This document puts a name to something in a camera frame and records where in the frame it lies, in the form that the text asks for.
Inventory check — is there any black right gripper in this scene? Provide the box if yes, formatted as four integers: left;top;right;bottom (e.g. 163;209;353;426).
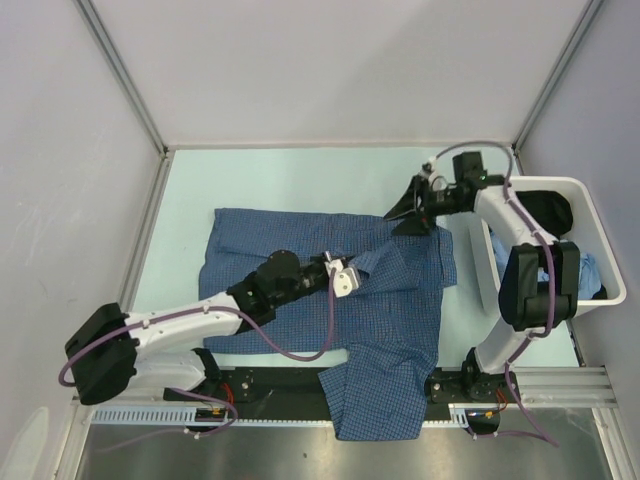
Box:
384;174;470;237

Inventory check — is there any blue plaid long sleeve shirt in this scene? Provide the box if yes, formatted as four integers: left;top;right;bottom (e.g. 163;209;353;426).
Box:
199;208;456;441

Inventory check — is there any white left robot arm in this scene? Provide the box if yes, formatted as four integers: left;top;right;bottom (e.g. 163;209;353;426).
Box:
58;250;361;406

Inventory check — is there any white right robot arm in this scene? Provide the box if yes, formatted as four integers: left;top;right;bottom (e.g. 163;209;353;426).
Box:
384;144;580;402

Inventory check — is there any black garment in bin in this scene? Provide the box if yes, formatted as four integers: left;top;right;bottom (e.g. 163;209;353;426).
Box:
516;190;574;237

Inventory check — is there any light blue garment in bin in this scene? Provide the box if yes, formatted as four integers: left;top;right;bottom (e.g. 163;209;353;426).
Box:
490;230;608;301

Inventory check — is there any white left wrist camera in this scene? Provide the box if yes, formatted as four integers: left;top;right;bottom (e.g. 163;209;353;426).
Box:
323;251;361;298

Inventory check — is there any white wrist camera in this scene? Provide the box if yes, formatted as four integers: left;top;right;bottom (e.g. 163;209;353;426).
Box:
418;156;448;191
323;251;361;298

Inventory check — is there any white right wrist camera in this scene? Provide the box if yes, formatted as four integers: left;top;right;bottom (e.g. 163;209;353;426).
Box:
418;156;448;191

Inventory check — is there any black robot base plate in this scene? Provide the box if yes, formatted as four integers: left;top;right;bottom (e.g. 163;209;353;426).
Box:
163;366;522;435

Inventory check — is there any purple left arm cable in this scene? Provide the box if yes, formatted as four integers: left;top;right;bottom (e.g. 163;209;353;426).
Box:
58;264;346;454

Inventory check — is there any left aluminium corner post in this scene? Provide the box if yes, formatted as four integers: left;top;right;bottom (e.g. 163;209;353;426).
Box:
74;0;169;156

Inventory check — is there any aluminium corner post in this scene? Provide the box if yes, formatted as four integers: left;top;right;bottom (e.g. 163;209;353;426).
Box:
511;0;606;155
74;0;169;156

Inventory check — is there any aluminium front rail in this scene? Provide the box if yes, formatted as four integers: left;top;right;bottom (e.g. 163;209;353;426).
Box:
78;361;617;408

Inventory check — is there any white slotted cable duct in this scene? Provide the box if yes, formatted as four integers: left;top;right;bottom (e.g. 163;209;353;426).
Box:
92;406;197;425

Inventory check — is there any right aluminium corner post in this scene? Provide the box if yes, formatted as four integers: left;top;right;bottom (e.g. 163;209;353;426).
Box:
511;0;606;155

